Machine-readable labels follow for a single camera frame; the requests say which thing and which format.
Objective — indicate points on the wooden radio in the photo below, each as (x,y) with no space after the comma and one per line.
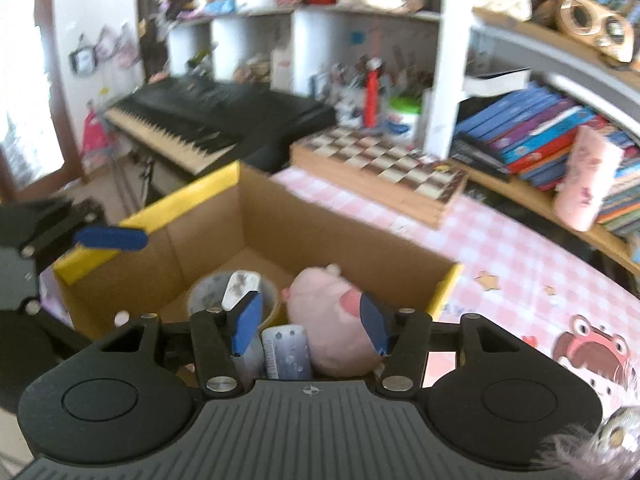
(585,22)

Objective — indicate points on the white spray bottle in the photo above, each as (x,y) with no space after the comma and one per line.
(287,352)

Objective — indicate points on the pink checked desktop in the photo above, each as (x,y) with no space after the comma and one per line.
(500,270)

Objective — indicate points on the white jar with green lid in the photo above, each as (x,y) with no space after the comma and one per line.
(404,120)

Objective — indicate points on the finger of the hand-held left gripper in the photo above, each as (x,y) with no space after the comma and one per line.
(110,238)

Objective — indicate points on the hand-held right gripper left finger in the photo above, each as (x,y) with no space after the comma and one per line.
(247,322)

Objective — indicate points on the hanging pink bags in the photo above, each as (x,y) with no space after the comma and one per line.
(120,45)

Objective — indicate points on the wooden chessboard box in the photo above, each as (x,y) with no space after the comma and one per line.
(380,160)

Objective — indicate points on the hanging tote bag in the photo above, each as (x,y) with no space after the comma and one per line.
(82,57)

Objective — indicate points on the yellow tape roll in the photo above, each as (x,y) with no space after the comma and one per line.
(210,290)

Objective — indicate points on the pink plush pig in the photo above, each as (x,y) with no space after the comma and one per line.
(320,320)

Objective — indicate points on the red hanging ornament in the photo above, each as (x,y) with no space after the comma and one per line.
(372,92)

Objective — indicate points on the yellow cardboard box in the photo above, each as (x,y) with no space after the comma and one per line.
(300,240)

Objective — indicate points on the black electronic keyboard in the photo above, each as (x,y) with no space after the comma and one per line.
(225,105)

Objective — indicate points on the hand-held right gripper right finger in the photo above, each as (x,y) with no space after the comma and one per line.
(375,322)

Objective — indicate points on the row of books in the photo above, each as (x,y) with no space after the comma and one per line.
(525,130)

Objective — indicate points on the white wooden bookshelf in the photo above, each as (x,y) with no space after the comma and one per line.
(450,60)

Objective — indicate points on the pink printed tumbler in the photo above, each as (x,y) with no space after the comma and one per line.
(587,180)

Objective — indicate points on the thick black-covered book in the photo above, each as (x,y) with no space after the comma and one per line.
(495,84)

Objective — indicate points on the pen holder with pens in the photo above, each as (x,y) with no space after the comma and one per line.
(345,87)

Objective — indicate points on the pink backpack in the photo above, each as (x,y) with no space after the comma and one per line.
(95,140)

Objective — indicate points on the grey fluffy pompom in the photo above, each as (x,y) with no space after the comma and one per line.
(600,445)

